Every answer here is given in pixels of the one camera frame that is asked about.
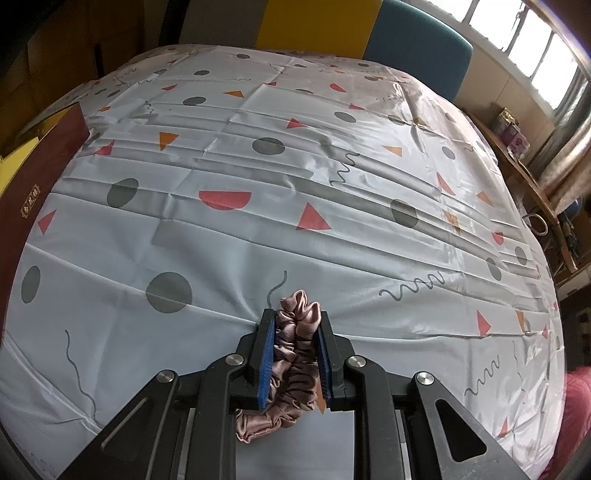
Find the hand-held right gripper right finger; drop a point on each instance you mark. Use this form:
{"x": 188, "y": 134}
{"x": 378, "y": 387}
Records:
{"x": 323, "y": 364}

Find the grey yellow blue headboard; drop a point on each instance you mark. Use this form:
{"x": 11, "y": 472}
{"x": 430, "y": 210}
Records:
{"x": 415, "y": 46}

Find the beige patterned curtain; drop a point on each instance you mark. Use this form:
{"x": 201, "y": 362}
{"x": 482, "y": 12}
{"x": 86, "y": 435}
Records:
{"x": 570, "y": 138}

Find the pink satin scrunchie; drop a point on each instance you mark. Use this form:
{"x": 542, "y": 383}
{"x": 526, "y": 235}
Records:
{"x": 295, "y": 332}

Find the gold rectangular tin box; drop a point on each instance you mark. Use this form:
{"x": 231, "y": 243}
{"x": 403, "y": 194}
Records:
{"x": 32, "y": 194}

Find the small patterned box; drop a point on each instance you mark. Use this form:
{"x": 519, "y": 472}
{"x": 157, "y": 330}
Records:
{"x": 504, "y": 121}

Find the person's pink clothing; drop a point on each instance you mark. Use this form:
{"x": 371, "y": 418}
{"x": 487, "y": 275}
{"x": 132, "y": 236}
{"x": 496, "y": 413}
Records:
{"x": 572, "y": 415}

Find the window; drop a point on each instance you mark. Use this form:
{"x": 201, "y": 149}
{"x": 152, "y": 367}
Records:
{"x": 521, "y": 41}

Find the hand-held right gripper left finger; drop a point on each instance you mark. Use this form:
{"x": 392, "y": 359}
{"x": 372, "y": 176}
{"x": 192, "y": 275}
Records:
{"x": 267, "y": 360}

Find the printed white bed sheet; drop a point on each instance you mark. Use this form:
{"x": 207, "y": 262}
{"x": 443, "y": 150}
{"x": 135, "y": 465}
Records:
{"x": 323, "y": 161}

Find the wooden windowsill shelf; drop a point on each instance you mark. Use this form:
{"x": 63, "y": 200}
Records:
{"x": 531, "y": 180}

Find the wooden wardrobe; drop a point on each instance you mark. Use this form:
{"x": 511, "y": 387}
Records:
{"x": 69, "y": 41}

